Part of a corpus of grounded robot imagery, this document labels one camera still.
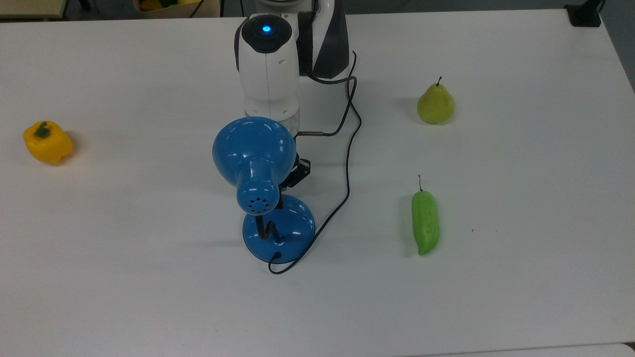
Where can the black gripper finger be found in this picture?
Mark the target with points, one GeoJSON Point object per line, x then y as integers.
{"type": "Point", "coordinates": [290, 180]}

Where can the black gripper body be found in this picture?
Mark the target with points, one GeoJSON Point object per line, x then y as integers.
{"type": "Point", "coordinates": [303, 164]}

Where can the blue desk lamp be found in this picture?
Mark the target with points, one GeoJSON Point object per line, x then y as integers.
{"type": "Point", "coordinates": [255, 153]}

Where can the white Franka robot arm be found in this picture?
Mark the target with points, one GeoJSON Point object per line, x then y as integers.
{"type": "Point", "coordinates": [268, 74]}

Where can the green chili pepper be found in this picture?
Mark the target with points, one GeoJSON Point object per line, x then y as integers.
{"type": "Point", "coordinates": [425, 223]}

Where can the yellow-green pear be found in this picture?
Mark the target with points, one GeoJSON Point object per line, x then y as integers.
{"type": "Point", "coordinates": [435, 105]}

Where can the bin with yellow items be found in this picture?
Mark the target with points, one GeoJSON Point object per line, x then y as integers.
{"type": "Point", "coordinates": [168, 5]}

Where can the yellow bell pepper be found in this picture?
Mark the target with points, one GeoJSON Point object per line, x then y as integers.
{"type": "Point", "coordinates": [48, 143]}

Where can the wooden side table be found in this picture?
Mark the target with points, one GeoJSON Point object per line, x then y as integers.
{"type": "Point", "coordinates": [30, 7]}

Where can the black table clamp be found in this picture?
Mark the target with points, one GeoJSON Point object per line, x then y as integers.
{"type": "Point", "coordinates": [584, 14]}

